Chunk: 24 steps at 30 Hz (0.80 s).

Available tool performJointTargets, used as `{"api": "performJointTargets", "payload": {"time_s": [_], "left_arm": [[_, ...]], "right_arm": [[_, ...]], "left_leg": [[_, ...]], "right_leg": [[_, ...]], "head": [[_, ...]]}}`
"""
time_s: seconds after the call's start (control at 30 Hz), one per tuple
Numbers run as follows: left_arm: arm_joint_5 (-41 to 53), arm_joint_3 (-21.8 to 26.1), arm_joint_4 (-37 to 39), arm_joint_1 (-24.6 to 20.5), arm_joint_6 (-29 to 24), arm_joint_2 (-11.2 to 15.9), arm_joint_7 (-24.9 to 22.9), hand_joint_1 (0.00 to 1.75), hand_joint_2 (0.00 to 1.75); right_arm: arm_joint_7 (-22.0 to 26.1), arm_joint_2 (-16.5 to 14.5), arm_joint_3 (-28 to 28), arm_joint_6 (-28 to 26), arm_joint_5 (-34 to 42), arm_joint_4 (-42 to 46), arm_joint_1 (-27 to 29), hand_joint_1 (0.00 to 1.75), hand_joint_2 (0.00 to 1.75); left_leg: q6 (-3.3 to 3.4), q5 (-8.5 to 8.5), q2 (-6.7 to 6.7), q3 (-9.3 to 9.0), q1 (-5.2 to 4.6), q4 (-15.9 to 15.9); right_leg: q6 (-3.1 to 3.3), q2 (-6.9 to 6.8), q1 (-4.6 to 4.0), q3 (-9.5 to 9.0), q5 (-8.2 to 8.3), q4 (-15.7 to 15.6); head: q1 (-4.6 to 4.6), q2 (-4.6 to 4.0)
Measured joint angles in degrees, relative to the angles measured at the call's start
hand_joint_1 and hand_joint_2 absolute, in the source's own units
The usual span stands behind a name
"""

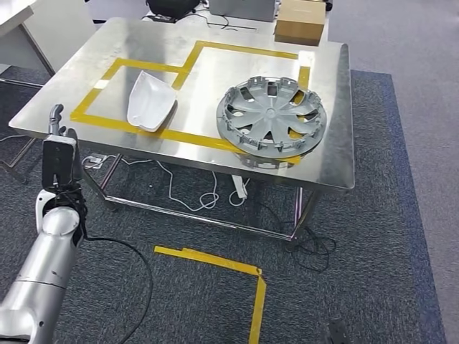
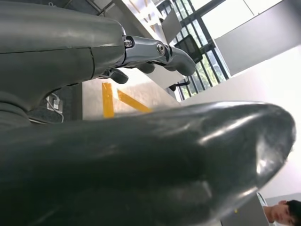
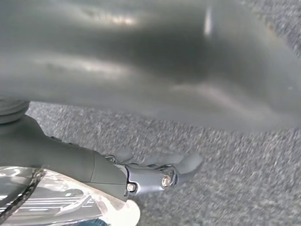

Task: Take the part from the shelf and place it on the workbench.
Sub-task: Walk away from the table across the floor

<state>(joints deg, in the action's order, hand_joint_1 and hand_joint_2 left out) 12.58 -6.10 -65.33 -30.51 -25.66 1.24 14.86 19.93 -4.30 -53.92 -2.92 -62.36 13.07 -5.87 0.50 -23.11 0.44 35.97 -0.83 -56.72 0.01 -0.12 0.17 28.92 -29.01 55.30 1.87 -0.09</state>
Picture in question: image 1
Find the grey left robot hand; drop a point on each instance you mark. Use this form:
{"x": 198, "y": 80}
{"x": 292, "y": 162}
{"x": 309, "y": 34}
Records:
{"x": 75, "y": 152}

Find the white curved plastic part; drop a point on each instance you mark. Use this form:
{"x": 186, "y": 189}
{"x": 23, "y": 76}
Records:
{"x": 150, "y": 102}

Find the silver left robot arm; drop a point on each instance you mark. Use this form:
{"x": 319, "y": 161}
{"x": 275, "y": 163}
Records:
{"x": 47, "y": 266}

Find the steel workbench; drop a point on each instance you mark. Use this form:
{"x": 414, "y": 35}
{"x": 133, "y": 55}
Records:
{"x": 334, "y": 142}

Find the white power adapter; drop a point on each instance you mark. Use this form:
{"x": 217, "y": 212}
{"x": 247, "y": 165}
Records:
{"x": 96, "y": 160}

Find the small yellow table tape square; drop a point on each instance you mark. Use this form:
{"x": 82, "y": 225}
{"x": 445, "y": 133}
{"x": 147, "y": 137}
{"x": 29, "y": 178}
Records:
{"x": 143, "y": 64}

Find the white office desk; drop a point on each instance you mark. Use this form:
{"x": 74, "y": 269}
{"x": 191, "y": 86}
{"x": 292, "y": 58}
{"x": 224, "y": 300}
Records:
{"x": 53, "y": 28}

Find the black bag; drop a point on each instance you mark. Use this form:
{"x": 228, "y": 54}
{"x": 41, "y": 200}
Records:
{"x": 172, "y": 7}

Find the white power strip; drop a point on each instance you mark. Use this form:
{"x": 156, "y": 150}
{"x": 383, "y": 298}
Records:
{"x": 240, "y": 187}

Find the large yellow table tape square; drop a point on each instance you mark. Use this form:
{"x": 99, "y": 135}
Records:
{"x": 233, "y": 47}

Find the grey equipment case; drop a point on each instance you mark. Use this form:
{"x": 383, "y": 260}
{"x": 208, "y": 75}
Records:
{"x": 240, "y": 9}

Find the grey wheel hubcap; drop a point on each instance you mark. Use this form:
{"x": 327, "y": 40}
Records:
{"x": 270, "y": 114}

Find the yellow floor tape square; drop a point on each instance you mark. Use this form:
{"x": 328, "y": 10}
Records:
{"x": 258, "y": 308}

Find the brown cardboard box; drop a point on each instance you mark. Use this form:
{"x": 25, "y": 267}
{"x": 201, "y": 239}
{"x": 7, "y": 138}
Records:
{"x": 299, "y": 24}

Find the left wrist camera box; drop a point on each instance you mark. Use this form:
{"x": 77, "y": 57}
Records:
{"x": 57, "y": 161}

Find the steel table frame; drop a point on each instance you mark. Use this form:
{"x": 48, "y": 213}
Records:
{"x": 25, "y": 83}

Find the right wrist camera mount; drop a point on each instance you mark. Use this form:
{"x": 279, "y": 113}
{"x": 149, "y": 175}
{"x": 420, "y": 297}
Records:
{"x": 339, "y": 332}

